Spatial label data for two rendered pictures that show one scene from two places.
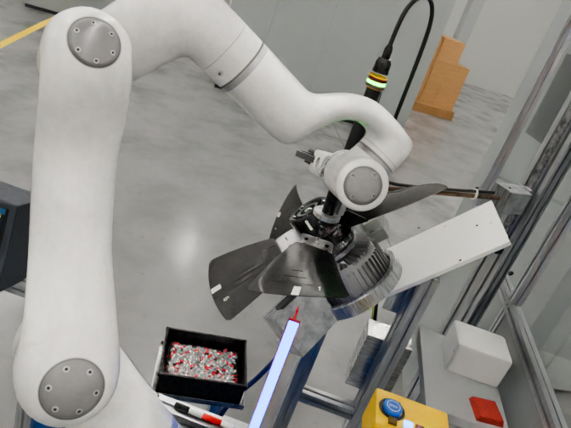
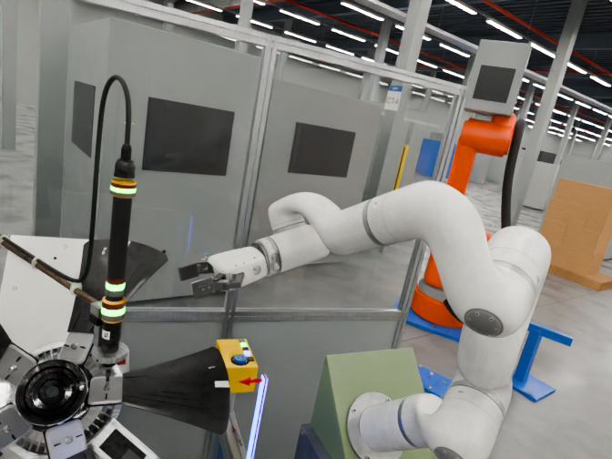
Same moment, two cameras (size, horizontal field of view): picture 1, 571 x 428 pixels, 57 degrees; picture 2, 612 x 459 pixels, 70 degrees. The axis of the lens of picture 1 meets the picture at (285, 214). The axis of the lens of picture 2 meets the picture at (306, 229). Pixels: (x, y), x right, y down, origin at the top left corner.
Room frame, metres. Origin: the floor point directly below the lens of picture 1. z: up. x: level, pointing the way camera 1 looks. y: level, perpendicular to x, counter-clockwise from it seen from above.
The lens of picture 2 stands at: (1.23, 0.76, 1.81)
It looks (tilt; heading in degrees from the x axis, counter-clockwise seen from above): 14 degrees down; 244
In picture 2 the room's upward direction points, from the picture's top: 11 degrees clockwise
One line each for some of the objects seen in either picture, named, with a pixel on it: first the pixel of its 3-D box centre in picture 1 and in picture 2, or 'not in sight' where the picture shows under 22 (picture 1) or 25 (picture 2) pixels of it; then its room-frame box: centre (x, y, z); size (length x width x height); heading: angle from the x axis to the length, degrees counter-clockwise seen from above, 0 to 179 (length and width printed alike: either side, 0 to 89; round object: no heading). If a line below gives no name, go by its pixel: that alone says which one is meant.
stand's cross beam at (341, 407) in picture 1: (325, 402); not in sight; (1.32, -0.33, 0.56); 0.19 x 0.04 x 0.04; 87
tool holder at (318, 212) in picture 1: (336, 199); (108, 331); (1.20, -0.11, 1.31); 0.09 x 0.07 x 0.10; 122
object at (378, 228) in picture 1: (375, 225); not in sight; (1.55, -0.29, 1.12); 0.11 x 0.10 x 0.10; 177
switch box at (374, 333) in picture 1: (377, 358); not in sight; (1.41, -0.44, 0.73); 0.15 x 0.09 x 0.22; 87
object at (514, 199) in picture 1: (510, 198); not in sight; (1.53, -0.63, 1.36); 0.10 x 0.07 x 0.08; 122
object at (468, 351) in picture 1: (474, 349); not in sight; (1.36, -0.69, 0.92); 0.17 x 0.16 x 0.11; 87
